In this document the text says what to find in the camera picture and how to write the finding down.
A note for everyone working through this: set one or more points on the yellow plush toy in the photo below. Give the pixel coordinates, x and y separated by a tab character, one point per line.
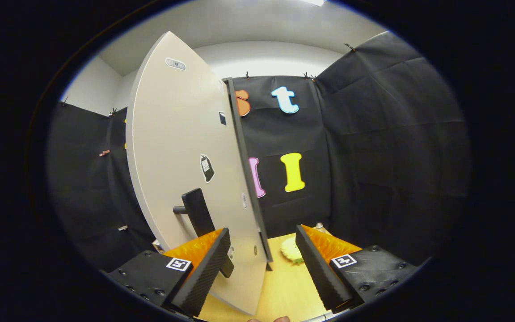
291	250

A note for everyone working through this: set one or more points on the grey shoe cabinet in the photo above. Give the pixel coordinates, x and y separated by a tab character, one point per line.
244	156

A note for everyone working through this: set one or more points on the black backdrop cloth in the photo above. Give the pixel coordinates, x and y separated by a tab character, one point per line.
373	156

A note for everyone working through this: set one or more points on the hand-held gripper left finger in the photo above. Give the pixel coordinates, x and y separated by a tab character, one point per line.
206	273

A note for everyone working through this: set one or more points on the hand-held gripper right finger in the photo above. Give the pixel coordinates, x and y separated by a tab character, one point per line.
315	273

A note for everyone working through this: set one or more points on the beige shoe cabinet door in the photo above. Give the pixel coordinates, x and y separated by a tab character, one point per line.
172	134

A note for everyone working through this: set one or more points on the light blue book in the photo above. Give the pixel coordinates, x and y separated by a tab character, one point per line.
157	246

